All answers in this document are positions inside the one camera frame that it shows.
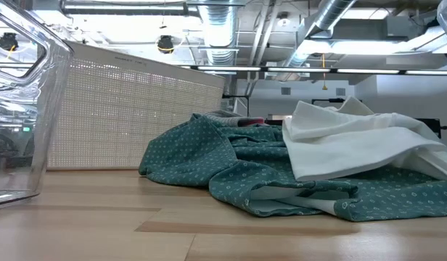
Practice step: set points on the green dotted cloth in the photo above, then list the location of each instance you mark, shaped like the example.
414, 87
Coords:
194, 152

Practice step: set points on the white cloth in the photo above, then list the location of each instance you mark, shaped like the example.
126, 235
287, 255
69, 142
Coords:
347, 145

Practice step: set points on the black metal stand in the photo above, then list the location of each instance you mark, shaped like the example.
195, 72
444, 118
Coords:
238, 96

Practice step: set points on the long ceiling light strip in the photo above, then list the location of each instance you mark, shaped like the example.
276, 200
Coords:
368, 71
227, 68
299, 69
430, 72

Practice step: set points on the white perforated basket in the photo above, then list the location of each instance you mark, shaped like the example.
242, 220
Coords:
136, 119

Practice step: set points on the black ceiling fixture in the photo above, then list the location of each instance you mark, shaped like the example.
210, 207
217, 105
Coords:
165, 44
8, 41

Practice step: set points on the round ceiling lamp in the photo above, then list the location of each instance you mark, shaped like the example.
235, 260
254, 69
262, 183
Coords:
283, 21

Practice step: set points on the grey ceiling pipe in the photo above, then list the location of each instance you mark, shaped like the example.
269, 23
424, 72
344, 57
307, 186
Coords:
125, 8

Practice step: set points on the black monitor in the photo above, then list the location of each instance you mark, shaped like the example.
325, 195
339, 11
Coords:
430, 127

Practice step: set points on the grey wall vent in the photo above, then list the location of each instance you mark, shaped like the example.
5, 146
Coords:
340, 91
286, 91

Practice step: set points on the ribbed silver ceiling duct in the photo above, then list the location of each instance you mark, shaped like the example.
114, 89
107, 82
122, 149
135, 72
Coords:
220, 29
332, 12

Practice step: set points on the black metal frame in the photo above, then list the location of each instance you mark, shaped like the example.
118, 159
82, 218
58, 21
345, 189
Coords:
327, 100

